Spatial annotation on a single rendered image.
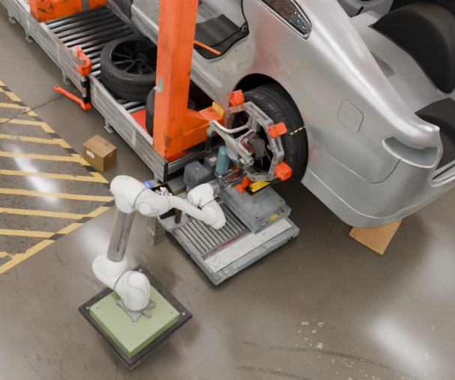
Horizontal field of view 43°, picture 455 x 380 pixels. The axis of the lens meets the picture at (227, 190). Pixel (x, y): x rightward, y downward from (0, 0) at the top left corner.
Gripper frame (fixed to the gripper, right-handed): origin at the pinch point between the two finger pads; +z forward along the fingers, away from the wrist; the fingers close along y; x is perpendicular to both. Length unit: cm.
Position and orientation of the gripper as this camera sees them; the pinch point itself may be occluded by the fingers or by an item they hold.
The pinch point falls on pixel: (240, 173)
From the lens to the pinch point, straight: 371.1
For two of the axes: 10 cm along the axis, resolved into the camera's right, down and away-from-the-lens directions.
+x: 1.3, -6.6, -7.4
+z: 7.7, -4.0, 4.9
